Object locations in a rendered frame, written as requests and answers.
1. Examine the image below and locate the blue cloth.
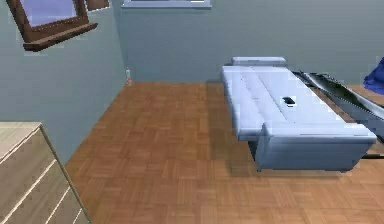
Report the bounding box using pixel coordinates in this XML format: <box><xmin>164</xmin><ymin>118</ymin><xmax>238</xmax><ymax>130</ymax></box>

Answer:
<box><xmin>363</xmin><ymin>56</ymin><xmax>384</xmax><ymax>96</ymax></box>

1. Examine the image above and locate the brown framed window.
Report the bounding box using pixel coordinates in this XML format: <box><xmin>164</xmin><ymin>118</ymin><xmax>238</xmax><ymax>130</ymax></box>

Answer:
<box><xmin>5</xmin><ymin>0</ymin><xmax>99</xmax><ymax>52</ymax></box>

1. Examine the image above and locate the pale blue sofa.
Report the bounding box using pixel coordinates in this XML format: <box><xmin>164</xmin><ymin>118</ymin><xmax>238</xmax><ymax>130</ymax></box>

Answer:
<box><xmin>220</xmin><ymin>56</ymin><xmax>378</xmax><ymax>173</ymax></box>

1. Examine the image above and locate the beige wooden chest of drawers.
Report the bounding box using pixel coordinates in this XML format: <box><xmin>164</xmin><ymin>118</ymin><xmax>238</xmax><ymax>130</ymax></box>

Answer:
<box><xmin>0</xmin><ymin>121</ymin><xmax>92</xmax><ymax>224</ymax></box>

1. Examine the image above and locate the white framed window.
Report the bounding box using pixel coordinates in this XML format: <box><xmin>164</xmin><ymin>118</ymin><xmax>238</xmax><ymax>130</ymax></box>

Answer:
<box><xmin>121</xmin><ymin>0</ymin><xmax>212</xmax><ymax>9</ymax></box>

